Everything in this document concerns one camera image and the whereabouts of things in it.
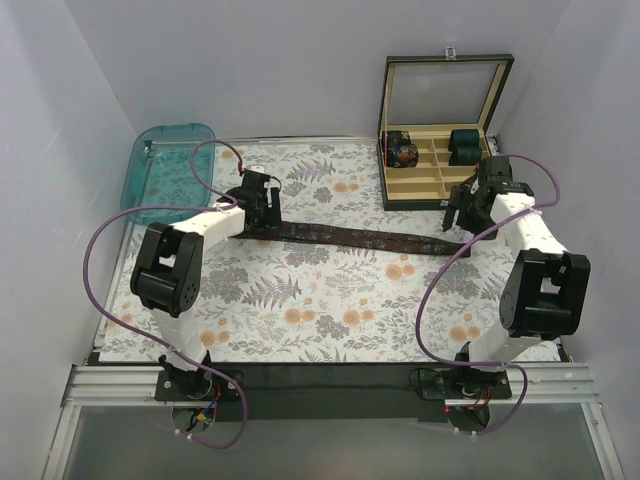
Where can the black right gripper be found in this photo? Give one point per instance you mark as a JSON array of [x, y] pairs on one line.
[[463, 201]]

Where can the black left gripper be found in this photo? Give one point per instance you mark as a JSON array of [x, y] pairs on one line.
[[266, 208]]

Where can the brown blue floral tie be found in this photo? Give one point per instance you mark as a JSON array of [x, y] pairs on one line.
[[318, 234]]

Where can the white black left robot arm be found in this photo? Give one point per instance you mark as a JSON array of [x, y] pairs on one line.
[[168, 270]]

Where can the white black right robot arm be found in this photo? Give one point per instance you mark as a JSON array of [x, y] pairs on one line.
[[544, 294]]

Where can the dark green rolled tie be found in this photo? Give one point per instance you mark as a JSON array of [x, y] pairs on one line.
[[461, 138], [465, 155]]

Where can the dark floral rolled tie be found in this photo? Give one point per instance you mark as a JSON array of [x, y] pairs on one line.
[[402, 156], [396, 138]]

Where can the teal transparent plastic tray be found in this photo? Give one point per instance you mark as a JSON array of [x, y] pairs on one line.
[[171, 166]]

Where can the dark green tie box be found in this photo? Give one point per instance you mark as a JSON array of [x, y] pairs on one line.
[[429, 96]]

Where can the floral patterned table mat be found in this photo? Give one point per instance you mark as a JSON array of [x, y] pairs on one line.
[[264, 301]]

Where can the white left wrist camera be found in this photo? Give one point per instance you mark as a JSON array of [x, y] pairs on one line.
[[259, 183]]

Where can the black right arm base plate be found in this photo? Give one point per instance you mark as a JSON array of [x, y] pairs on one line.
[[462, 383]]

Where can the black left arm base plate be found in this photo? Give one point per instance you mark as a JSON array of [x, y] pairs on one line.
[[192, 385]]

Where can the aluminium frame rail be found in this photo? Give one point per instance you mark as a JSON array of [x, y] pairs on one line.
[[326, 391]]

